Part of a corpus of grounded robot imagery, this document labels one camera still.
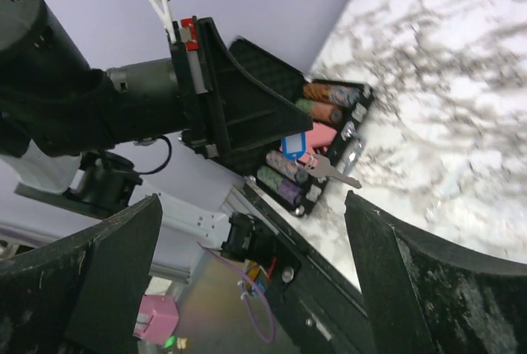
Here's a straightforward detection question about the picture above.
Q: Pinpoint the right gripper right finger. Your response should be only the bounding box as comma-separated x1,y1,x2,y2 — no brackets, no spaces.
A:
345,192,526,353

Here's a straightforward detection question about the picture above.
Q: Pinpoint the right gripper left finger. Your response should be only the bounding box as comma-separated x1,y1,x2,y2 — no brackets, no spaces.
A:
1,195,162,353

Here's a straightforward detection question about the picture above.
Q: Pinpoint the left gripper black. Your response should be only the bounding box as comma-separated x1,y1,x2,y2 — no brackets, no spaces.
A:
168,16,314,176

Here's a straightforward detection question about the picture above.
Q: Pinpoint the blue key tag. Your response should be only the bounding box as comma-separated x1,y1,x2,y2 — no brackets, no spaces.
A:
281,132,306,161

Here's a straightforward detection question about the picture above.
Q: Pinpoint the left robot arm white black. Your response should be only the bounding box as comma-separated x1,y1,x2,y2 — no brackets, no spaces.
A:
1,0,312,220

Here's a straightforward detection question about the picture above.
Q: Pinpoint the black poker chip case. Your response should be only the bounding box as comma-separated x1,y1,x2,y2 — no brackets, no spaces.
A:
224,38,374,217

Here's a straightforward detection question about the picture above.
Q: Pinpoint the red playing card deck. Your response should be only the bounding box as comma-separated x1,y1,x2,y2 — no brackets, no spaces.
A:
297,123,337,164

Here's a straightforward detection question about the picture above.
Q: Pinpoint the pink box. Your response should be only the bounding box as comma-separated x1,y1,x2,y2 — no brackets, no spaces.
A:
133,295,180,346

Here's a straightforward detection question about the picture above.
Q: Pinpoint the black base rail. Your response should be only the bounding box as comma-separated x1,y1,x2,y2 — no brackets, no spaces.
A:
241,184,375,353

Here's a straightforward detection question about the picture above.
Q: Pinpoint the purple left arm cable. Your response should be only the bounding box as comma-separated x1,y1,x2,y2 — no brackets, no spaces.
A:
197,242,277,345

